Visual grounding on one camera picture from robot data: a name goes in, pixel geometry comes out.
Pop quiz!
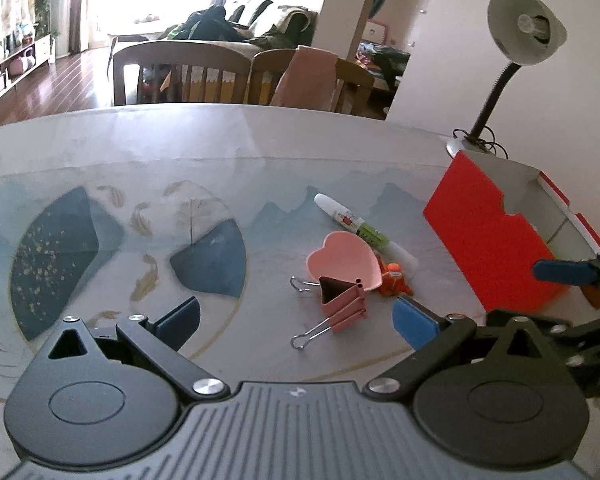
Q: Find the dark clothes pile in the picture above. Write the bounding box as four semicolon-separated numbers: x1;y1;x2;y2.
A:
166;5;253;43

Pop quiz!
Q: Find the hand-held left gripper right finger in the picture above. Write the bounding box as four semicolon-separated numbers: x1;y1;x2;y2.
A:
364;296;562;402

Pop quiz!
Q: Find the colourful clothes pile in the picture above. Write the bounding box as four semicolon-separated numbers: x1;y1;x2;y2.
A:
356;41;412;81

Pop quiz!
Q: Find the red cardboard box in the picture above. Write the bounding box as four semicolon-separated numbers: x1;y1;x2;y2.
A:
422;152;600;314

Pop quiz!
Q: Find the wide dark wooden chair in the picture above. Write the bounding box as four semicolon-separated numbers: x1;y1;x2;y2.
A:
112;41;254;107

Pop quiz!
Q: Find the pink cloth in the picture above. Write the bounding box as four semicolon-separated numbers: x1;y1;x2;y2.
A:
270;46;339;111

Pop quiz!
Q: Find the pink binder clip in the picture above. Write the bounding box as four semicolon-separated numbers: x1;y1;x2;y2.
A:
289;275;369;351

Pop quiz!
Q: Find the pink heart-shaped dish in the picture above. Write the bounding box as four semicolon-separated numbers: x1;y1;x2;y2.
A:
306;231;384;294

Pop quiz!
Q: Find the sofa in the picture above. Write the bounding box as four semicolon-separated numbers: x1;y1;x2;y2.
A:
225;0;317;56

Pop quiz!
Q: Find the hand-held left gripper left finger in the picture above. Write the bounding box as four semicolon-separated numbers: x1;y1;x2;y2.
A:
46;296;231;403

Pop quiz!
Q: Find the black lamp cable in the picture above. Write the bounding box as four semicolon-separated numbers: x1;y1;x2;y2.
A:
451;127;510;160

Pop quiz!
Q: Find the grey desk lamp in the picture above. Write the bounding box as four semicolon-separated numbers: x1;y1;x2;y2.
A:
445;0;569;159

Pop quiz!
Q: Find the white tv cabinet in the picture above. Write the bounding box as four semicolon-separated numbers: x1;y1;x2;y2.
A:
0;34;55;117

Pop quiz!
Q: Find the pink child chair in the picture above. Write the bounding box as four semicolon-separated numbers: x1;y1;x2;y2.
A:
364;19;390;47

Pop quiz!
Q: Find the orange toy figure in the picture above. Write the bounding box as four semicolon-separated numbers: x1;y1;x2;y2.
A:
377;259;415;297

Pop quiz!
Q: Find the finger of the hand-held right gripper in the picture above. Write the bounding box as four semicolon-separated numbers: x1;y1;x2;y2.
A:
532;254;600;289
485;307;600;369

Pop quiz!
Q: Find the wooden chair with pink cloth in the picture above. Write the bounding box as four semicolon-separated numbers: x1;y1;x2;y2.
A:
247;49;377;115

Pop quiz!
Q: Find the white green marker pen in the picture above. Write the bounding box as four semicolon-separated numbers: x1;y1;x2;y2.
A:
313;192;419;274

